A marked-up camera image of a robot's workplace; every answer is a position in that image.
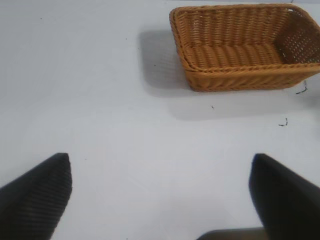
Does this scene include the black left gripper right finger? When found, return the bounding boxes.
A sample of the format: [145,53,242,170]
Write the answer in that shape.
[248,153,320,240]

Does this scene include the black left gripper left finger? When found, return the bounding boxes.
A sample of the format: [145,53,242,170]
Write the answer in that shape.
[0,152,73,240]

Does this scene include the brown wicker basket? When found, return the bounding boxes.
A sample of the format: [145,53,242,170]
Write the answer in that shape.
[169,3,320,92]

